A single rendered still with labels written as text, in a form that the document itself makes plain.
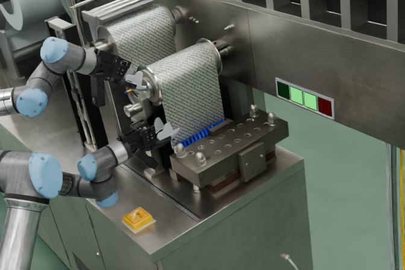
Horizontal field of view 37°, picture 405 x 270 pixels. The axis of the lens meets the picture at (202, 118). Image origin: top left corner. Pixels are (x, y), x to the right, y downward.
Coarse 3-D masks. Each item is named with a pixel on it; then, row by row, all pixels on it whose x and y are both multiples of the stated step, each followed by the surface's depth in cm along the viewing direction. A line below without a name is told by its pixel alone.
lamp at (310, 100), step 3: (306, 93) 191; (306, 96) 192; (309, 96) 191; (312, 96) 190; (315, 96) 189; (306, 99) 193; (309, 99) 192; (312, 99) 190; (315, 99) 189; (306, 102) 193; (309, 102) 192; (312, 102) 191; (315, 102) 190; (306, 105) 194; (309, 105) 193; (312, 105) 192; (315, 105) 190; (315, 108) 191
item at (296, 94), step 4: (292, 88) 196; (292, 92) 197; (296, 92) 195; (300, 92) 194; (292, 96) 198; (296, 96) 196; (300, 96) 195; (292, 100) 199; (296, 100) 197; (300, 100) 195
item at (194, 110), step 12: (204, 84) 210; (216, 84) 214; (180, 96) 205; (192, 96) 209; (204, 96) 212; (216, 96) 216; (168, 108) 204; (180, 108) 207; (192, 108) 210; (204, 108) 214; (216, 108) 217; (168, 120) 205; (180, 120) 209; (192, 120) 212; (204, 120) 216; (216, 120) 219; (180, 132) 210; (192, 132) 214
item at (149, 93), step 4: (144, 76) 202; (144, 80) 200; (148, 80) 200; (144, 84) 201; (148, 84) 200; (148, 88) 200; (152, 88) 200; (144, 92) 204; (148, 92) 201; (152, 92) 201; (148, 96) 203
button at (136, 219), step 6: (138, 210) 200; (144, 210) 199; (126, 216) 198; (132, 216) 197; (138, 216) 197; (144, 216) 196; (150, 216) 196; (126, 222) 198; (132, 222) 195; (138, 222) 194; (144, 222) 195; (132, 228) 195; (138, 228) 195
